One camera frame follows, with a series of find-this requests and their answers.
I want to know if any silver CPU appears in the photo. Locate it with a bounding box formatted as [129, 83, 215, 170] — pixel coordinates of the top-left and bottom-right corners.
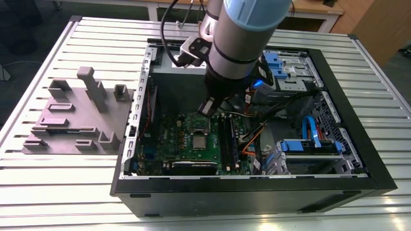
[191, 136, 208, 150]

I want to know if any CPU socket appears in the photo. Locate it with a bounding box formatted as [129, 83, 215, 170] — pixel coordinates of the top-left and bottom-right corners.
[189, 131, 211, 152]

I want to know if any metal socket cover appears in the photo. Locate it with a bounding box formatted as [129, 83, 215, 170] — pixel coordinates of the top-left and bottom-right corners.
[188, 115, 212, 133]

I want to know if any grey power supply unit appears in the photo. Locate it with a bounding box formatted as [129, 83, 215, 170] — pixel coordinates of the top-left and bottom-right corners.
[149, 50, 215, 114]

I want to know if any blue drive carrier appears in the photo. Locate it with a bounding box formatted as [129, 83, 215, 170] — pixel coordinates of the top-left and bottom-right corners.
[261, 51, 288, 79]

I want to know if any grey metal drive cage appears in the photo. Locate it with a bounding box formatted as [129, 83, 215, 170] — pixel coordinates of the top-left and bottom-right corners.
[249, 50, 324, 103]

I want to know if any green motherboard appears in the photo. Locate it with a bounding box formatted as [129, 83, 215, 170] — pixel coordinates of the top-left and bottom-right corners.
[133, 112, 255, 176]

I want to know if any hard disk in blue carrier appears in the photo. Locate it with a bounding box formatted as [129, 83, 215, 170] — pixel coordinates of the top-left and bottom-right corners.
[277, 140, 343, 156]

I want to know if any black graphics card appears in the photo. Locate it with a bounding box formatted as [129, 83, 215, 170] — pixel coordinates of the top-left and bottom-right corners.
[161, 160, 219, 176]

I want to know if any wooden desk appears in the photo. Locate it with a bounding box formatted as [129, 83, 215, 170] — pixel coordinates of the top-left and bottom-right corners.
[140, 0, 346, 33]

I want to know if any black PC case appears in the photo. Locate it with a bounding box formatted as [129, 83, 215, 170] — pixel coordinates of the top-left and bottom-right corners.
[109, 37, 399, 217]

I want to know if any grey parts rack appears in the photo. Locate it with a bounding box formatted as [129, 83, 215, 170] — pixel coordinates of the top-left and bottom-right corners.
[21, 66, 136, 156]

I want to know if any grey metal disk bay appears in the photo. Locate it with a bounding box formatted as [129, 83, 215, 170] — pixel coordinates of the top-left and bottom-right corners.
[264, 141, 368, 176]

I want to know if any RAM stick with label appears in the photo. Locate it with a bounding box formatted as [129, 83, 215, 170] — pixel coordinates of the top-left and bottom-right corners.
[47, 129, 81, 135]

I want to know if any wooden cabinet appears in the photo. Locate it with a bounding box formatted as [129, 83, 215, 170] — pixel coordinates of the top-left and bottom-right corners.
[330, 0, 411, 68]

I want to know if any black and white wire bundle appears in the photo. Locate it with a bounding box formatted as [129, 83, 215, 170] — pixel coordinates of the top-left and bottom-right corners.
[221, 104, 260, 118]

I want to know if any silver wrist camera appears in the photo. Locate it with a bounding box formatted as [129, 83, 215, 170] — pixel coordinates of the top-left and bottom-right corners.
[253, 64, 277, 95]
[179, 36, 211, 68]

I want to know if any black cable bundle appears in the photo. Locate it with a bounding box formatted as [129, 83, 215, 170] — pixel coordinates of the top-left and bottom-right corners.
[240, 92, 322, 142]

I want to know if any orange wire bundle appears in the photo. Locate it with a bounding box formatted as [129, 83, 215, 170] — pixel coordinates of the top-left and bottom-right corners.
[240, 134, 257, 156]

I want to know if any thick black camera cable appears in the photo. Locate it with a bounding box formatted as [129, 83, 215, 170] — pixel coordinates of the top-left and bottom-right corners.
[159, 0, 193, 69]

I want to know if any blue flat wire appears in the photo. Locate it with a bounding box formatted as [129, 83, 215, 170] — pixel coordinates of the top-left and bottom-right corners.
[301, 115, 322, 148]

